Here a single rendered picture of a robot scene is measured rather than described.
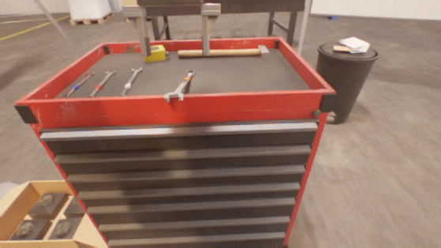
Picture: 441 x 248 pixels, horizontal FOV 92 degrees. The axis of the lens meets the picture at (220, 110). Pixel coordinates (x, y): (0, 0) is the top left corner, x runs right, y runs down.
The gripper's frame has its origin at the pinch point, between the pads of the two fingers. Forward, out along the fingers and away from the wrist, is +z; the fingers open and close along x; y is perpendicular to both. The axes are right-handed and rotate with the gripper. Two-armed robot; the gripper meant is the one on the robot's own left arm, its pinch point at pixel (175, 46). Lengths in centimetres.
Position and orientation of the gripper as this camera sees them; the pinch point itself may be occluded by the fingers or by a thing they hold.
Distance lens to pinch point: 50.6
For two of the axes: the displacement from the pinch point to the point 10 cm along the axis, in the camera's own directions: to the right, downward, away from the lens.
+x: -10.0, 0.1, 0.3
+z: 0.2, 9.3, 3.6
